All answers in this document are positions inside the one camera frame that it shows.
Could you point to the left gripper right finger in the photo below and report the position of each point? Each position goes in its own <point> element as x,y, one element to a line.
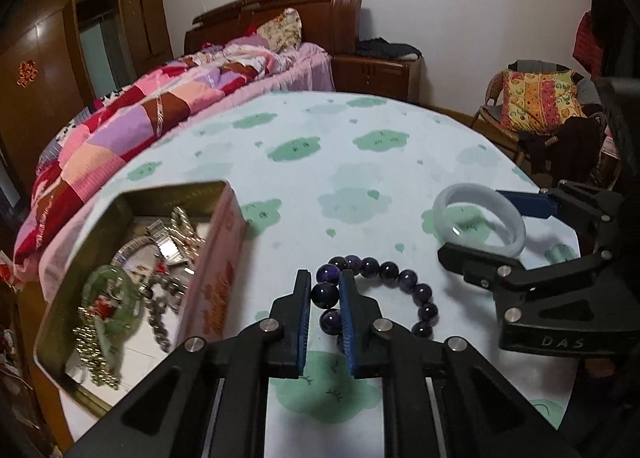
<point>363,349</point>

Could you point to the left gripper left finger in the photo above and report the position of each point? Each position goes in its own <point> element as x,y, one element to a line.
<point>287,356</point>

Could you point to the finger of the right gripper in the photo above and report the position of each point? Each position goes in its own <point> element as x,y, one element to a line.
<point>476,267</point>
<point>532,204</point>

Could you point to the pale jade bangle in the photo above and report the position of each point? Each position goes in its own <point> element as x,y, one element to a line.
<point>478,217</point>

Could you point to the silver metal watch band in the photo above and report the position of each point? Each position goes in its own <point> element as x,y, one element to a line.
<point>169,249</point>

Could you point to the jade pendant with red knot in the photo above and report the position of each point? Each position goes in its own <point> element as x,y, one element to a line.
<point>109,316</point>

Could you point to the wicker chair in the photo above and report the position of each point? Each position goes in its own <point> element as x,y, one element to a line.
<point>580,150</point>

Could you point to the yellow orange patterned cushion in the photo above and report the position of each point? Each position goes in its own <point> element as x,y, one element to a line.
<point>538,103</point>

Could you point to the cloud pattern tablecloth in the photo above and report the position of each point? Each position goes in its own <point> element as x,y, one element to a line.
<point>328,174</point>

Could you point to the pink metal tin box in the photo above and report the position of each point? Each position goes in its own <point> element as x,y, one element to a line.
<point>169,303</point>

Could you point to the dark clothes on nightstand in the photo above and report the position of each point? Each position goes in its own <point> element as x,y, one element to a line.
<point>379,48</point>

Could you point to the wooden nightstand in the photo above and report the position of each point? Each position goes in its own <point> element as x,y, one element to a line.
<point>395,79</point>

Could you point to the pink bed sheet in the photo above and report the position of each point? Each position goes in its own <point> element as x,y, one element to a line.
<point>311,71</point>

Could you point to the patchwork pink quilt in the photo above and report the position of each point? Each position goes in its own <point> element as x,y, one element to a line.
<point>101,144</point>

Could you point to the wooden headboard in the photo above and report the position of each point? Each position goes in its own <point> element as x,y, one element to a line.
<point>331,24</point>

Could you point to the floral pillow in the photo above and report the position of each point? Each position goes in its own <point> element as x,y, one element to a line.
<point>283,32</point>

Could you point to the dark wooden wardrobe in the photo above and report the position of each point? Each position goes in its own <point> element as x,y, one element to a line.
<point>48,31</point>

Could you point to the red double happiness sticker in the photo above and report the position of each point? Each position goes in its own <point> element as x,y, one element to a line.
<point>27,73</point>

